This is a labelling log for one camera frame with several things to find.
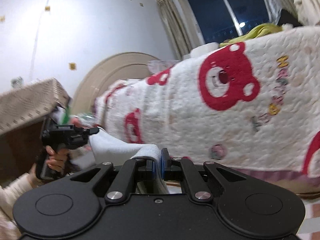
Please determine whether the light grey t-shirt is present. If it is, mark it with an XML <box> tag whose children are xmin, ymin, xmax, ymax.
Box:
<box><xmin>88</xmin><ymin>129</ymin><xmax>171</xmax><ymax>196</ymax></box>

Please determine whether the person's left forearm sleeve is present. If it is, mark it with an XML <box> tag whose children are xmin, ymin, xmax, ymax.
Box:
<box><xmin>1</xmin><ymin>164</ymin><xmax>43</xmax><ymax>239</ymax></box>

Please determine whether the person's left hand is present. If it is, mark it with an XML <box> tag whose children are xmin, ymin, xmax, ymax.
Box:
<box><xmin>46</xmin><ymin>146</ymin><xmax>69</xmax><ymax>173</ymax></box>

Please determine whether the green plastic bag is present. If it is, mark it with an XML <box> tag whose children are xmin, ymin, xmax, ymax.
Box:
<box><xmin>60</xmin><ymin>106</ymin><xmax>70</xmax><ymax>125</ymax></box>

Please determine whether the wooden drawer chest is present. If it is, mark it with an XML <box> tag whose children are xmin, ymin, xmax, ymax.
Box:
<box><xmin>1</xmin><ymin>78</ymin><xmax>70</xmax><ymax>186</ymax></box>

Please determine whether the beige bed headboard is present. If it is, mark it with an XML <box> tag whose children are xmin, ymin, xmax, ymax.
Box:
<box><xmin>71</xmin><ymin>52</ymin><xmax>159</xmax><ymax>115</ymax></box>

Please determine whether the white quilt with red bears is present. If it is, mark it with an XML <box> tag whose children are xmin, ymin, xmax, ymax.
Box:
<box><xmin>95</xmin><ymin>27</ymin><xmax>319</xmax><ymax>185</ymax></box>

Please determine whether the beige curtain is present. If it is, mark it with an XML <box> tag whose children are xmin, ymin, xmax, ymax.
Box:
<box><xmin>156</xmin><ymin>0</ymin><xmax>205</xmax><ymax>60</ymax></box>

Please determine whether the checkered floor rug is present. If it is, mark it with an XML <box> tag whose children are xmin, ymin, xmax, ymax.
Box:
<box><xmin>164</xmin><ymin>179</ymin><xmax>320</xmax><ymax>240</ymax></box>

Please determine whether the yellow-green blanket on bed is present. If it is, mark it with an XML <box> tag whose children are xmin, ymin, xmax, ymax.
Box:
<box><xmin>219</xmin><ymin>23</ymin><xmax>283</xmax><ymax>48</ymax></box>

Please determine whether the window with dark glass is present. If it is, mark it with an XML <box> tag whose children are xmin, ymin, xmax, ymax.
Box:
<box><xmin>175</xmin><ymin>0</ymin><xmax>298</xmax><ymax>46</ymax></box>

